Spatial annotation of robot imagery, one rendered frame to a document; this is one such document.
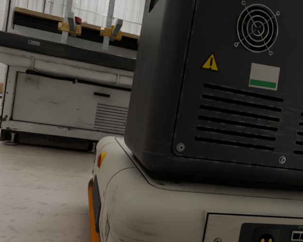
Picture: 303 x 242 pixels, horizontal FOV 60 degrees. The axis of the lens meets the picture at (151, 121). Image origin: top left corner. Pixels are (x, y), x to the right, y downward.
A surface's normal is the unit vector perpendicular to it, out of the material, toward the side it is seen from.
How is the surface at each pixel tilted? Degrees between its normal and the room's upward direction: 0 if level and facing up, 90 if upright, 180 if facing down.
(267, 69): 90
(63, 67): 90
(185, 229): 73
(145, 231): 84
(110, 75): 90
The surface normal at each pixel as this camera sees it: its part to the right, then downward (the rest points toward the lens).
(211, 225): 0.26, 0.09
